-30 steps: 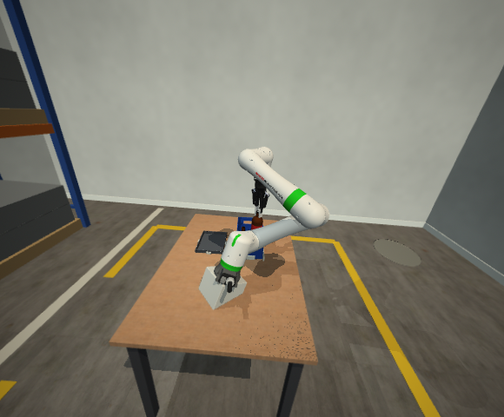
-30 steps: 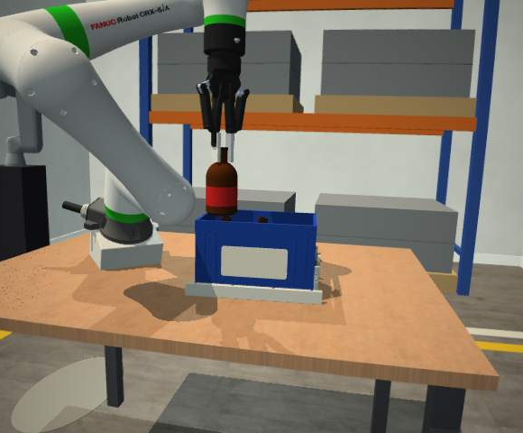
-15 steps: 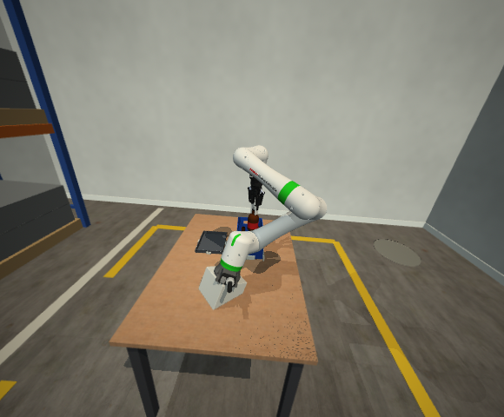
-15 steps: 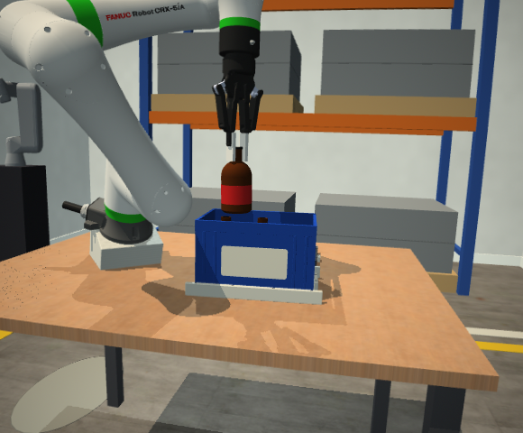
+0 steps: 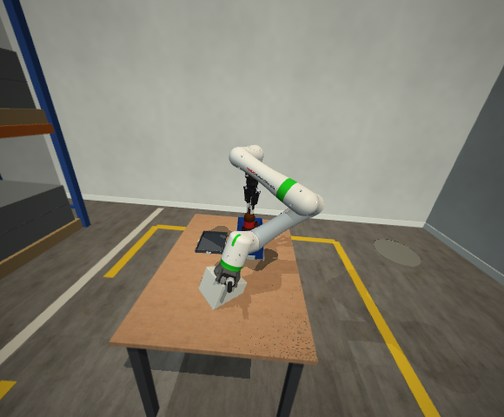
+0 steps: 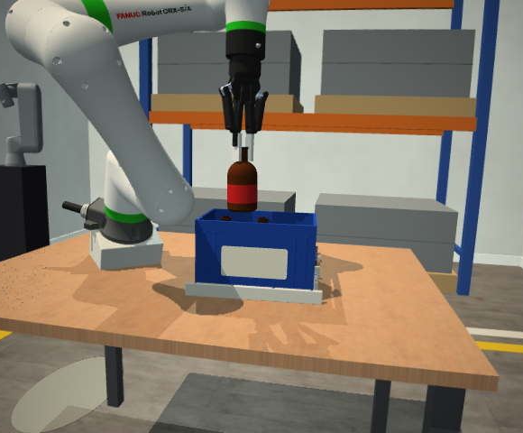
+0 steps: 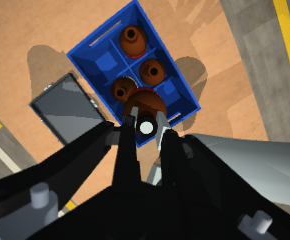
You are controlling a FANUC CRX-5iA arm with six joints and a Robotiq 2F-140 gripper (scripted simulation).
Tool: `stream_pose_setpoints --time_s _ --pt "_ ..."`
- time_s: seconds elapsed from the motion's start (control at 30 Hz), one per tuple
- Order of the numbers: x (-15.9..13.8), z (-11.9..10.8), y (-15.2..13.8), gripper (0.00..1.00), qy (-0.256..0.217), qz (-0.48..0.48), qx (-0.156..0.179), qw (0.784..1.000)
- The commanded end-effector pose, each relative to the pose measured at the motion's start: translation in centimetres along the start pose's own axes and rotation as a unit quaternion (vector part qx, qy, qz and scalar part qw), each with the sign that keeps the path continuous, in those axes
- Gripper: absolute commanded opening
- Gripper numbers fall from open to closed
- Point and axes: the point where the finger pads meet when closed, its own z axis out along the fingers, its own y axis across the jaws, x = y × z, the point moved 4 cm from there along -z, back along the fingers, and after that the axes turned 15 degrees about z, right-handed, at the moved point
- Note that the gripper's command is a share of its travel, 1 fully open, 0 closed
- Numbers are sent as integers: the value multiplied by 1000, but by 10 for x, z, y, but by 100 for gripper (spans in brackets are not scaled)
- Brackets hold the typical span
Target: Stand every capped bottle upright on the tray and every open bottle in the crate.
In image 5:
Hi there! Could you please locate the white flat bar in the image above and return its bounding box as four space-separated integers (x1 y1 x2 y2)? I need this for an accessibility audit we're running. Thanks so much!
206 250 265 261

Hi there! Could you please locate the brown bottle with red label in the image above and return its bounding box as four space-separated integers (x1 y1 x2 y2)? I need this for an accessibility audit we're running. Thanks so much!
243 208 255 231

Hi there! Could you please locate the blue plastic crate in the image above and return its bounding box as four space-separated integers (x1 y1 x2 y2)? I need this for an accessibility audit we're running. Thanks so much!
237 217 263 259

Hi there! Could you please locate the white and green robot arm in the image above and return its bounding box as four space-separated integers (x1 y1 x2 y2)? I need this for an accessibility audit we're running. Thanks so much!
214 145 324 293

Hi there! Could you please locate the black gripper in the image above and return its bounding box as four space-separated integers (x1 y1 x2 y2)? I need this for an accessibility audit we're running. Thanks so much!
243 179 261 215

